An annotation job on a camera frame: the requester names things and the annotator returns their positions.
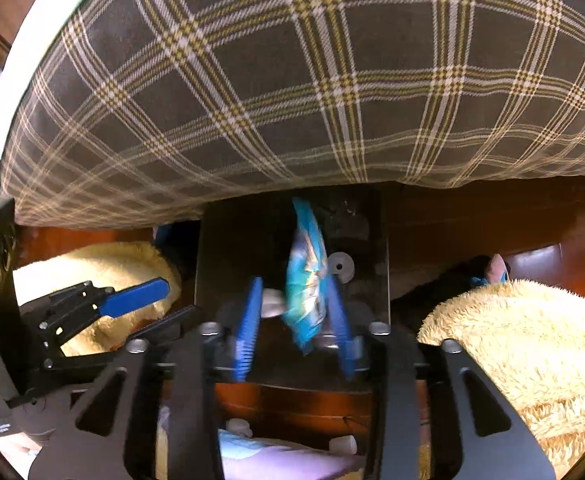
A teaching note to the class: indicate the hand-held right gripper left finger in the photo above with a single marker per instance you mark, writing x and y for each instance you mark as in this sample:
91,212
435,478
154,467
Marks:
246,340

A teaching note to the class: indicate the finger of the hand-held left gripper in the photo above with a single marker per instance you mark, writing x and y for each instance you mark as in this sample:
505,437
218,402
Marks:
167,322
137,296

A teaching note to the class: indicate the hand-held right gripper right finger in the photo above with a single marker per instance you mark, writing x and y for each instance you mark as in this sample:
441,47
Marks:
343,340

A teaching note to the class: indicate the blue snack packet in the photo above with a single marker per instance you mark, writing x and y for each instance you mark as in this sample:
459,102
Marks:
305,270

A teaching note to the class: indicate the black trash bin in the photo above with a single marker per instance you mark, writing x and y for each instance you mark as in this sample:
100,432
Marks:
232,250

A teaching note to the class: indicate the white crumpled paper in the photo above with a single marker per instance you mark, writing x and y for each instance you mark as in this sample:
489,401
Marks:
272,305

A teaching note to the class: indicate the white round plastic lid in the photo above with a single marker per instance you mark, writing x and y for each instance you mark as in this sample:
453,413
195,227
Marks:
341,264

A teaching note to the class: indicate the pale purple cloth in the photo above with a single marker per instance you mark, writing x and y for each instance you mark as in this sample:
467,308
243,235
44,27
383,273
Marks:
282,460

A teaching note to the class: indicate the white mattress edge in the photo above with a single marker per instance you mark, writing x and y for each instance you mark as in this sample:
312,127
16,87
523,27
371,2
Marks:
17,85

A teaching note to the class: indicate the grey plaid bed cover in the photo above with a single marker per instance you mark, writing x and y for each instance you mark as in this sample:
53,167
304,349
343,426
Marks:
272,85

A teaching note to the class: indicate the wooden shelf unit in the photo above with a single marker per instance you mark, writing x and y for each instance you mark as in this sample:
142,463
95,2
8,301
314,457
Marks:
2,20

